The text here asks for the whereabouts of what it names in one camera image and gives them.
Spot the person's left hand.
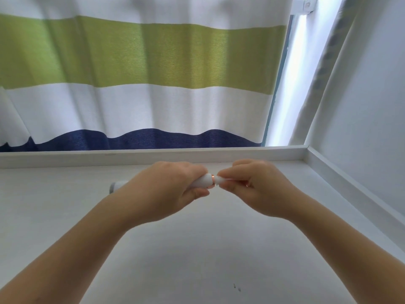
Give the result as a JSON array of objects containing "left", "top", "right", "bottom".
[{"left": 107, "top": 161, "right": 210, "bottom": 231}]

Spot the person's right hand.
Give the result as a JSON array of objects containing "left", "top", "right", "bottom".
[{"left": 217, "top": 158, "right": 303, "bottom": 220}]

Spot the white electric toothbrush handle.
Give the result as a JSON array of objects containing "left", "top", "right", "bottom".
[{"left": 109, "top": 173, "right": 218, "bottom": 195}]

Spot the person's left forearm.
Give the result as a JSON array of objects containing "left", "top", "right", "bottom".
[{"left": 0, "top": 194, "right": 137, "bottom": 304}]

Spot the person's right forearm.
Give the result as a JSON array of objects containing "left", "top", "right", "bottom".
[{"left": 286, "top": 193, "right": 405, "bottom": 304}]

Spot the bright window pane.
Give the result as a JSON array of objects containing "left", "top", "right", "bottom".
[{"left": 265, "top": 0, "right": 344, "bottom": 147}]

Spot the white green blue striped curtain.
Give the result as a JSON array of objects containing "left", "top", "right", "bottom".
[{"left": 0, "top": 0, "right": 295, "bottom": 153}]

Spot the white window bracket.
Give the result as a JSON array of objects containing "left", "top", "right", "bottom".
[{"left": 292, "top": 0, "right": 319, "bottom": 16}]

